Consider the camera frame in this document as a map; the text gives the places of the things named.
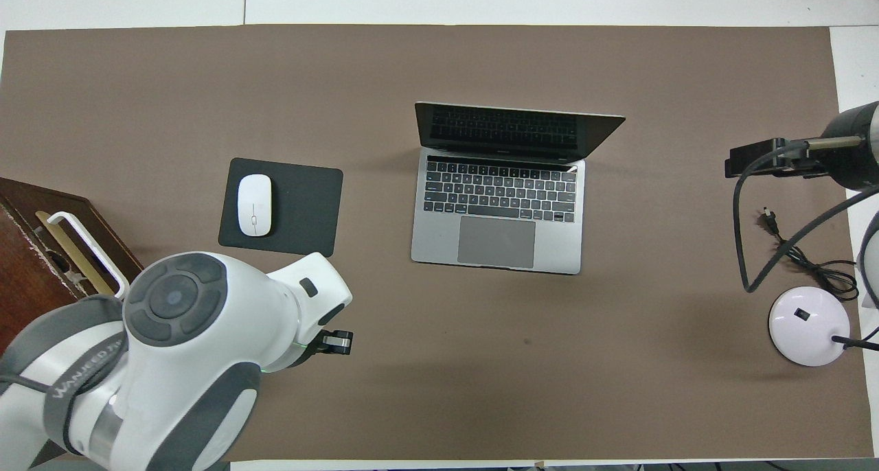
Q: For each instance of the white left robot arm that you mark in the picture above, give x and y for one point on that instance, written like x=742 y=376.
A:
x=178 y=361

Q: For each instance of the brown table mat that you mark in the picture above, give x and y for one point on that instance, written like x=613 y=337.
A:
x=481 y=361

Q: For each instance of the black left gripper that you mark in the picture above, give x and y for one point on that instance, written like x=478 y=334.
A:
x=312 y=347

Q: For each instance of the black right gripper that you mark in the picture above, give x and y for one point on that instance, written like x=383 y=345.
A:
x=848 y=158

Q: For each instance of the silver grey laptop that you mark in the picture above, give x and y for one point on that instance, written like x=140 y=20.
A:
x=494 y=244

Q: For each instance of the black mouse pad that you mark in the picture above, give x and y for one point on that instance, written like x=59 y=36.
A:
x=302 y=203

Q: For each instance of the white computer mouse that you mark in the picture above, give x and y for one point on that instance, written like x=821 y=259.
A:
x=255 y=205

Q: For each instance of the dark brown wooden box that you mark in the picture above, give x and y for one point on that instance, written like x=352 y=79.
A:
x=27 y=265

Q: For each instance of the white desk lamp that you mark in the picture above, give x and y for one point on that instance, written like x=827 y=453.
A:
x=807 y=327

